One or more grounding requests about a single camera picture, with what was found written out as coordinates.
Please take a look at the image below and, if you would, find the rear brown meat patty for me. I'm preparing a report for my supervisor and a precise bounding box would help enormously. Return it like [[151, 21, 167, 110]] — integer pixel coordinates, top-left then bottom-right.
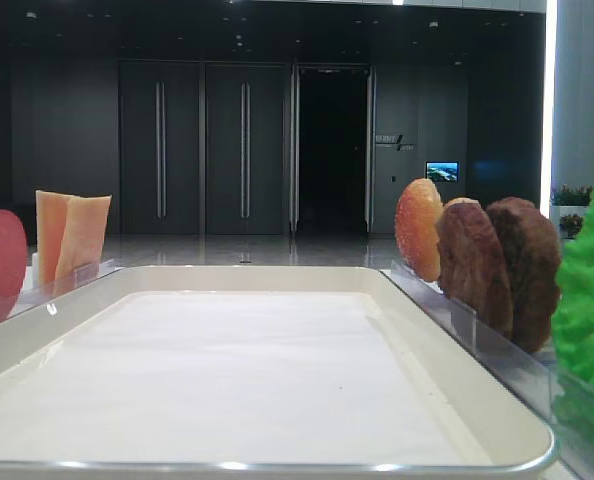
[[486, 197, 562, 353]]

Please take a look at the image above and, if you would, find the sesame bun top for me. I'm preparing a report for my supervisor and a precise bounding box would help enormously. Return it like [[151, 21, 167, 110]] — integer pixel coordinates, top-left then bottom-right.
[[395, 178, 443, 282]]

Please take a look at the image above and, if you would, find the front brown meat patty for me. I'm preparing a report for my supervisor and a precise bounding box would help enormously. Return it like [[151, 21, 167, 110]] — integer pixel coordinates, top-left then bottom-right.
[[436, 204, 513, 338]]

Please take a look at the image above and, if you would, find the green lettuce leaf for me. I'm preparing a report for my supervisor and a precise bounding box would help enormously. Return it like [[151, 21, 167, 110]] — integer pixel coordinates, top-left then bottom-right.
[[552, 189, 594, 443]]

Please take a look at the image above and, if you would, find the rear orange cheese slice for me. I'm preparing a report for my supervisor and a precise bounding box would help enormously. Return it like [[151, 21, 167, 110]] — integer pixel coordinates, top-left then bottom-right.
[[35, 190, 72, 286]]

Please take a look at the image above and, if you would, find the lower potted plant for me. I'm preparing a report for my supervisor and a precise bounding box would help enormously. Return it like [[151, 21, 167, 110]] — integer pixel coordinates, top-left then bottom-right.
[[559, 214, 584, 240]]

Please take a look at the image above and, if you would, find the small wall display screen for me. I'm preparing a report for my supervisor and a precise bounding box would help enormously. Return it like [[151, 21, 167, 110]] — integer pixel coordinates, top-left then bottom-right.
[[425, 162, 459, 183]]

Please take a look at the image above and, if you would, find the left clear acrylic holder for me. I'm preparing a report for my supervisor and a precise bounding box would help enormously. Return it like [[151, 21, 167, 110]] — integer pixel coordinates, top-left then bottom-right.
[[0, 259, 118, 323]]

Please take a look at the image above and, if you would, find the middle dark double door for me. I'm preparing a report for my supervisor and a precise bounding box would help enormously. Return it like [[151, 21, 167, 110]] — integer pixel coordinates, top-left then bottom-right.
[[206, 64, 284, 235]]

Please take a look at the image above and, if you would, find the clear acrylic holder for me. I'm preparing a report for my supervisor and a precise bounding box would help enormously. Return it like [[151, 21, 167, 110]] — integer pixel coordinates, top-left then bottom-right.
[[0, 259, 118, 323], [387, 260, 594, 479]]

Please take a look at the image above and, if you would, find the white rectangular tray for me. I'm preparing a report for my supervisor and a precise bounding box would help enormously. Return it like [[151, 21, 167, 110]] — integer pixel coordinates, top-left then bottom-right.
[[0, 266, 558, 479]]

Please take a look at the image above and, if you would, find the white paper tray liner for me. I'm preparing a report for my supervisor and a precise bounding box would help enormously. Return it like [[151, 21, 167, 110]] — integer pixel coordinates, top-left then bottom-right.
[[0, 292, 488, 468]]

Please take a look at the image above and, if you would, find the brown meat patty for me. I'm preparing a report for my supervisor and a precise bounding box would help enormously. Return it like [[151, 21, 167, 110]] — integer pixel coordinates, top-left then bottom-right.
[[486, 197, 562, 353], [436, 204, 513, 338]]

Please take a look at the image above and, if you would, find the potted plant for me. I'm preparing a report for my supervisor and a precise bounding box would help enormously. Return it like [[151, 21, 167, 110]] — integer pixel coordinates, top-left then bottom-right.
[[551, 185, 593, 207], [559, 214, 584, 240]]

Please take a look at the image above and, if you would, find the right clear acrylic holder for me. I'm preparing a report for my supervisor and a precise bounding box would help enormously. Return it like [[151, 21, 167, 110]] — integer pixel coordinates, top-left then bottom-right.
[[387, 260, 594, 479]]

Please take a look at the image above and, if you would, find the upper potted plant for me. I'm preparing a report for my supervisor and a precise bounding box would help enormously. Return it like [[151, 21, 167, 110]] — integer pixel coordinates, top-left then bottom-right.
[[551, 185, 593, 207]]

